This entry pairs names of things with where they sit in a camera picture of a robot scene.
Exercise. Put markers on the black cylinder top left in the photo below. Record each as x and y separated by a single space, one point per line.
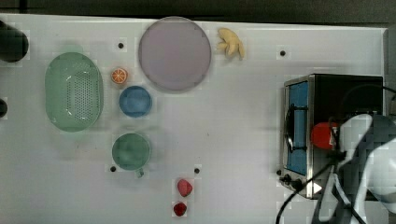
14 43

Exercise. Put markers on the black steel toaster oven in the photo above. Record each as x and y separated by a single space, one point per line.
310 100

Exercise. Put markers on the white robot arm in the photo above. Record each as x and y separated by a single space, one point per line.
368 144

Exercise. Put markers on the orange slice toy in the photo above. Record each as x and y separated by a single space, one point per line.
119 76

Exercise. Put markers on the dark red strawberry toy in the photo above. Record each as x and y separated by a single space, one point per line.
180 209

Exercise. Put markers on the lilac round plate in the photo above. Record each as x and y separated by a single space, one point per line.
175 54

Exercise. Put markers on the black knob left edge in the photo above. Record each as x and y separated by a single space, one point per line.
3 108

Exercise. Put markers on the yellow banana bunch toy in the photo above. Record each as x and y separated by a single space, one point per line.
230 43

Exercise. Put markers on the green cup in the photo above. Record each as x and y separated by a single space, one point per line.
131 152

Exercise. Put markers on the blue bowl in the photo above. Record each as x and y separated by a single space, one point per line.
135 102

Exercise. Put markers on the green perforated colander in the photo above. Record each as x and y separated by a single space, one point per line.
74 92

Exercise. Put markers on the red ketchup bottle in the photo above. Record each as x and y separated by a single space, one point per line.
321 135

